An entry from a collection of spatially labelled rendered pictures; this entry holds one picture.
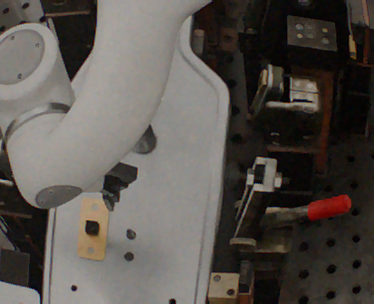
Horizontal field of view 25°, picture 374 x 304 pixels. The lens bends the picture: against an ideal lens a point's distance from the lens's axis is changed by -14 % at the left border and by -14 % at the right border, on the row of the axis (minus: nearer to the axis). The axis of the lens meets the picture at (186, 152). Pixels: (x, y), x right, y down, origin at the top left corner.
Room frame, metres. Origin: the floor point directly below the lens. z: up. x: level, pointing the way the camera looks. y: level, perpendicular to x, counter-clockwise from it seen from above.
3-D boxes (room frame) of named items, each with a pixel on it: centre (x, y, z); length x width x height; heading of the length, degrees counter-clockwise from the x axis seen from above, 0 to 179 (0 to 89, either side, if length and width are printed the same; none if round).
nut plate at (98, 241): (0.42, 0.13, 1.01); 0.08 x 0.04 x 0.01; 164
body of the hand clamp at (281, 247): (0.36, -0.07, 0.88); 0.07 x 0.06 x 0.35; 74
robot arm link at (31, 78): (0.42, 0.13, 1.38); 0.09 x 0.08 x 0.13; 10
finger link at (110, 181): (0.41, 0.08, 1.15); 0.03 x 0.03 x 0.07; 74
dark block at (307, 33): (0.58, -0.19, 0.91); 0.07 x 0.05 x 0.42; 74
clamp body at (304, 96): (0.52, -0.15, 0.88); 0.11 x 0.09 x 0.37; 74
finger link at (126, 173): (0.41, 0.09, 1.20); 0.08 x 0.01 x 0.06; 74
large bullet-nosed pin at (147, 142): (0.53, 0.05, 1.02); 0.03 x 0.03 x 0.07
